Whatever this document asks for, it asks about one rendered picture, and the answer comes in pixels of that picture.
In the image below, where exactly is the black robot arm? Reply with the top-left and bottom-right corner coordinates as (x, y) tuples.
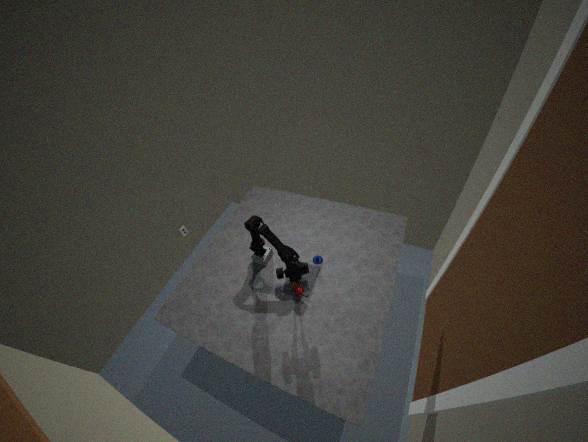
(244, 215), (308, 283)

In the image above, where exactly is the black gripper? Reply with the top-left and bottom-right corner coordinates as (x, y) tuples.
(276, 263), (309, 280)

